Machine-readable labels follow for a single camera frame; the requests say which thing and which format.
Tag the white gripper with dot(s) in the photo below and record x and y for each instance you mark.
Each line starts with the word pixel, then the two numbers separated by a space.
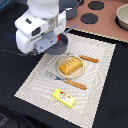
pixel 36 33

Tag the orange toy bread loaf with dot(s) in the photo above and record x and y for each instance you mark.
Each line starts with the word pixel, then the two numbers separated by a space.
pixel 70 66

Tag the yellow toy butter box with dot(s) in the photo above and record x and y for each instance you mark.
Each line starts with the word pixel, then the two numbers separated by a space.
pixel 64 97

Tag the grey saucepan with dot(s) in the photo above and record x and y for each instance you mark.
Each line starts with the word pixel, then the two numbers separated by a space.
pixel 61 46

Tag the grey toy pot with handles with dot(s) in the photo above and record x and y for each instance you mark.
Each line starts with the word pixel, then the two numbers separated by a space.
pixel 70 6

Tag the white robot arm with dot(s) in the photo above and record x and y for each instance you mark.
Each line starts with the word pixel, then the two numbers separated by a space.
pixel 44 9

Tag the striped beige placemat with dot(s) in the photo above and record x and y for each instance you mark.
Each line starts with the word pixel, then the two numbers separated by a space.
pixel 38 89

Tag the beige round plate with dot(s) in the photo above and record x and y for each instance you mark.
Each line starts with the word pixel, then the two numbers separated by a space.
pixel 74 74

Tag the beige bowl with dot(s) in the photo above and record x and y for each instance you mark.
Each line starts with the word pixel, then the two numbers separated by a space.
pixel 122 15

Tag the knife with wooden handle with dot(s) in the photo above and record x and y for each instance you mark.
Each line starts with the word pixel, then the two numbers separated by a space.
pixel 89 59

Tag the fork with wooden handle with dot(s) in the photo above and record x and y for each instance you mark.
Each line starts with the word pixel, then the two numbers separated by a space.
pixel 55 77

